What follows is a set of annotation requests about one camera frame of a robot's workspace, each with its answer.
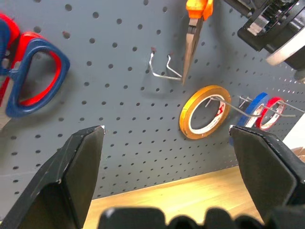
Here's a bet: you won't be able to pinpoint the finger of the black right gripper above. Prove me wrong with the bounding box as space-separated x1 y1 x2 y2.
223 0 254 18

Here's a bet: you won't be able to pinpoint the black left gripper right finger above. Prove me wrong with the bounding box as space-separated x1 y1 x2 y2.
229 125 305 223

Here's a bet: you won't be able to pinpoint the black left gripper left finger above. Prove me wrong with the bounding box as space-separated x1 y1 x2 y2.
0 125 106 229

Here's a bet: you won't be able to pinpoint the red tape roll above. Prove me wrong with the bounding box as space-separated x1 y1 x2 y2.
255 96 286 131

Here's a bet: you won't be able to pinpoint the blue tape roll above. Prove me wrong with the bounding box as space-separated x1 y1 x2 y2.
229 92 270 146

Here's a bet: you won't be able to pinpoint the yellow tape roll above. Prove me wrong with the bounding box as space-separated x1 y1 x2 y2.
179 85 232 140

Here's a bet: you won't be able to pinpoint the grey pegboard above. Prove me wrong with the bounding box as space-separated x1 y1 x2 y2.
0 0 305 200

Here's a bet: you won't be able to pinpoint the brown cardboard box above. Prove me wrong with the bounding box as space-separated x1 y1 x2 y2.
291 146 305 164

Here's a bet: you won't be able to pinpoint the long metal peg hook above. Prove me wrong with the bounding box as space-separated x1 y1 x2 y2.
238 95 296 118
206 95 262 118
277 101 305 113

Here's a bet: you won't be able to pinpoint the red and blue scissors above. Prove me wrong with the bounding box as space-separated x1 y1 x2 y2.
0 13 71 131

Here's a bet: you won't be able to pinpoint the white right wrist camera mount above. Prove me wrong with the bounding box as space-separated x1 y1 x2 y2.
265 30 305 67

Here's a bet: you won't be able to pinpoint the orange handled needle-nose pliers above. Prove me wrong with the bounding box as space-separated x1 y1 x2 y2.
181 0 214 86

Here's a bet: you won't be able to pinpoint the double wire metal hook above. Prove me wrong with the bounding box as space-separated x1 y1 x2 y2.
148 47 183 81

